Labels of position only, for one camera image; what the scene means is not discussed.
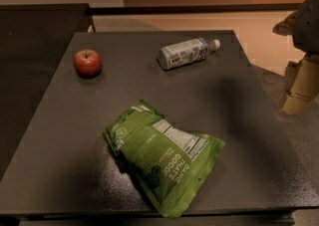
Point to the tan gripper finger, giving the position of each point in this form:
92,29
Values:
286,26
301,84

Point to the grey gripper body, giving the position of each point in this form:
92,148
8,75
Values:
308,26

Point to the green chip bag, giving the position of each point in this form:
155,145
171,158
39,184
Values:
169,164

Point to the red apple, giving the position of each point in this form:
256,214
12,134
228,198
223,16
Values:
87,63

